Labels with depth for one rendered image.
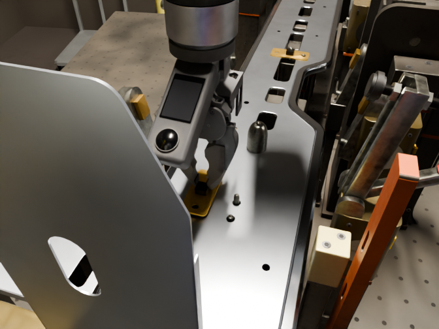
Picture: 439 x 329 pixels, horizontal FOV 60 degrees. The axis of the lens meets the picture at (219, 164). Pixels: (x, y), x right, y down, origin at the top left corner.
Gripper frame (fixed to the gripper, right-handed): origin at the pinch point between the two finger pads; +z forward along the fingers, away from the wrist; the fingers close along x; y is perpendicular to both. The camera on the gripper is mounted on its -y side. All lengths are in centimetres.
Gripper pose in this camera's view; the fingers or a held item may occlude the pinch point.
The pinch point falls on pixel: (201, 183)
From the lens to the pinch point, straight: 52.3
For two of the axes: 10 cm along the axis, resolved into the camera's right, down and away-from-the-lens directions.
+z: 0.0, 7.5, 6.7
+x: -9.6, -1.9, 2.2
